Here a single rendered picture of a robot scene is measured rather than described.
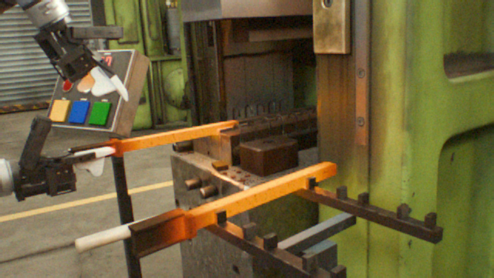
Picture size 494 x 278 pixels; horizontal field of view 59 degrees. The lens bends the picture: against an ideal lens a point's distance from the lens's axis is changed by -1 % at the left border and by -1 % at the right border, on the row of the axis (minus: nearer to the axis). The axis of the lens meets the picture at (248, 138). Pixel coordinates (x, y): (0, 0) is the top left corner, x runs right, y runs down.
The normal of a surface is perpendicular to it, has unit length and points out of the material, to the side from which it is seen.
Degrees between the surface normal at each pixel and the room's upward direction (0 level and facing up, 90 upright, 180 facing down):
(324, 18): 90
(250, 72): 90
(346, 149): 90
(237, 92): 90
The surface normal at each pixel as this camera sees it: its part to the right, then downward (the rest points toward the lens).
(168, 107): 0.35, 0.21
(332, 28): -0.81, 0.18
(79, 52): 0.57, 0.16
